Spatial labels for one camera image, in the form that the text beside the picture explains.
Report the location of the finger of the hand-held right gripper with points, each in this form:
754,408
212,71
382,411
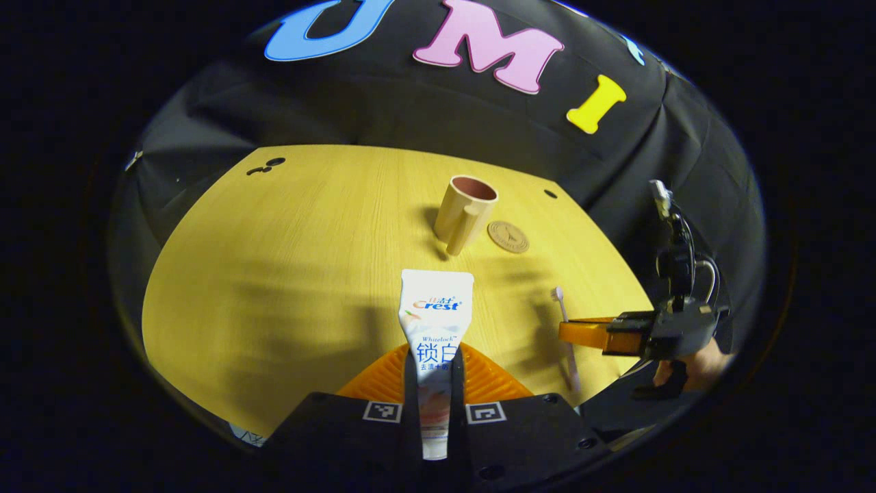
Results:
588,332

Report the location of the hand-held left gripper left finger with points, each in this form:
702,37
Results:
342,438

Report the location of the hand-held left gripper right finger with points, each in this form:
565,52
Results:
520,438

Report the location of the pink toothbrush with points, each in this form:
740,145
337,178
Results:
568,342

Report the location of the round wooden coaster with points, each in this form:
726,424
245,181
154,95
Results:
508,237

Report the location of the white toothpaste tube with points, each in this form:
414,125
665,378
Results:
434,322

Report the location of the beige cup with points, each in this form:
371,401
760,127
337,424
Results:
458,212

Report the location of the wooden desktop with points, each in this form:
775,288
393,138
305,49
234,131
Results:
294,274

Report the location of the black backdrop cloth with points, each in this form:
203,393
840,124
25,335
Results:
383,109

